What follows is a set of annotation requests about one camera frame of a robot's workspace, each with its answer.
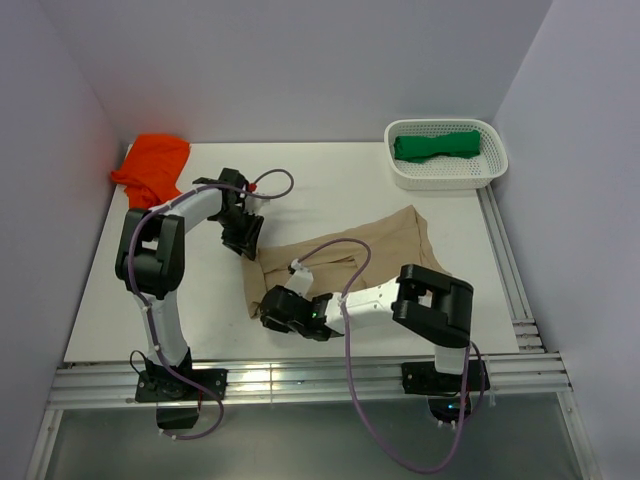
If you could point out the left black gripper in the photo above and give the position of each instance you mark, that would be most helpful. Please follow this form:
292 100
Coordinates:
246 242

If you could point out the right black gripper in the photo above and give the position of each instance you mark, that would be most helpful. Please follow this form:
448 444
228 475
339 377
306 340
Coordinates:
274 324

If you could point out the beige t-shirt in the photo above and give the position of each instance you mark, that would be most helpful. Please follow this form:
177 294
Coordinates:
387 244

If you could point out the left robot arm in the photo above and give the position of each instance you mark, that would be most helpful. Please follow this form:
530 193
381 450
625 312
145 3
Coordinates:
151 261

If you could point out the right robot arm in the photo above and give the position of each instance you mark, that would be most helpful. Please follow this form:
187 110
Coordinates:
434 306

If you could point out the orange t-shirt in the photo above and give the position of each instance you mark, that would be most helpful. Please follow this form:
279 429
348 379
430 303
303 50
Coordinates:
151 169

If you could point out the white plastic basket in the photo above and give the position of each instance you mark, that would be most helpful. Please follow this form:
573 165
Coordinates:
446 172

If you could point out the rolled green t-shirt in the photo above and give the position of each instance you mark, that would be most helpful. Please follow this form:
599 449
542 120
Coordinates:
419 149

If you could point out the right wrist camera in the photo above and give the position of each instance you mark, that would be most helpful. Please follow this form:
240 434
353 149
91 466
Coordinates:
301 278

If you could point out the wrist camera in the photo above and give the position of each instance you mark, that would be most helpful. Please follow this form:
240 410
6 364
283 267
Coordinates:
301 278
254 203

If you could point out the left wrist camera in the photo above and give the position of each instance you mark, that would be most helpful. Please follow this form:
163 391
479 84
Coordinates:
254 203

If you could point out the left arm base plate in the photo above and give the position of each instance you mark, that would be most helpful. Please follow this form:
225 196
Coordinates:
160 386

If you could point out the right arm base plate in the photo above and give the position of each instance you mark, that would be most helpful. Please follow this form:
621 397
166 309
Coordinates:
421 378

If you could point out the aluminium rail frame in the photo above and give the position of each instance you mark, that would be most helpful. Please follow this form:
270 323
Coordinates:
532 370

